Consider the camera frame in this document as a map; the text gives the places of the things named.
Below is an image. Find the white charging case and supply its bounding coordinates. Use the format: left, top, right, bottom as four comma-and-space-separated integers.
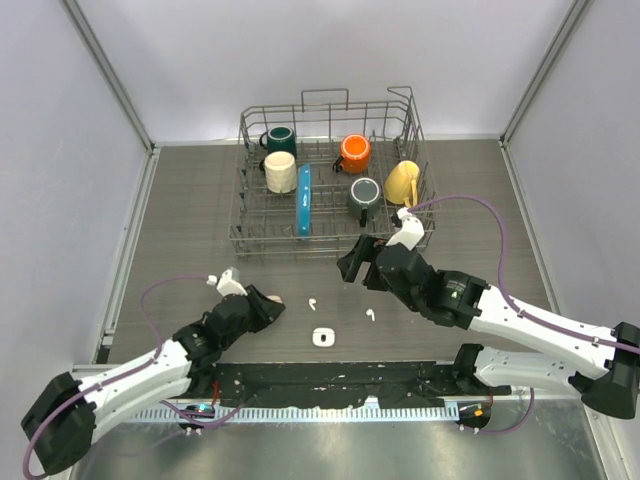
311, 327, 336, 348

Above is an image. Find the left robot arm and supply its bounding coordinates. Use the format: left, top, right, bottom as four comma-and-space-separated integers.
20, 285, 285, 479

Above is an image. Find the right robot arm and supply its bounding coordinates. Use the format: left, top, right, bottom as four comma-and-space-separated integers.
337, 235, 639, 420

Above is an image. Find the grey mug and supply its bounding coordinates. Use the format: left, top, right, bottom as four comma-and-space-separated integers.
347, 177, 382, 228

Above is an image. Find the blue plate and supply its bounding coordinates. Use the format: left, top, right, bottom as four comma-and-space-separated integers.
296, 164, 312, 238

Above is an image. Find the yellow mug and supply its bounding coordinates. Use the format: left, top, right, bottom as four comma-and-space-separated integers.
384, 160, 420, 208

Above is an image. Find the orange mug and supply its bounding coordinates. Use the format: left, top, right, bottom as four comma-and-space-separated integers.
332, 133, 371, 174

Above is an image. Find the cream textured mug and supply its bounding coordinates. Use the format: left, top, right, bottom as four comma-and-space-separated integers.
262, 151, 297, 194

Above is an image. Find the dark green mug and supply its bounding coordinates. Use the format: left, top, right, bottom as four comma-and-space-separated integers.
259, 126, 297, 157

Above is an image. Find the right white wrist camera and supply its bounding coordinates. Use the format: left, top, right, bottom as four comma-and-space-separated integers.
386, 207, 425, 251

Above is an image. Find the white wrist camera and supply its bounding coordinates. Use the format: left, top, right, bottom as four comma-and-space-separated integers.
206, 266, 248, 297
386, 207, 425, 251

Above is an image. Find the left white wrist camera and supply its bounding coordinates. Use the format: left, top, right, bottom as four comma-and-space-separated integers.
206, 266, 248, 297

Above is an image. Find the white slotted cable duct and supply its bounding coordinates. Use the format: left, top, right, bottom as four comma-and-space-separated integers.
107, 404, 460, 424

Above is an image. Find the grey wire dish rack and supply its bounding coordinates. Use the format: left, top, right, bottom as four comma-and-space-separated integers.
229, 86, 436, 258

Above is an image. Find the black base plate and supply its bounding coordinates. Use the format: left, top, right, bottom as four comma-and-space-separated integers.
183, 361, 512, 409

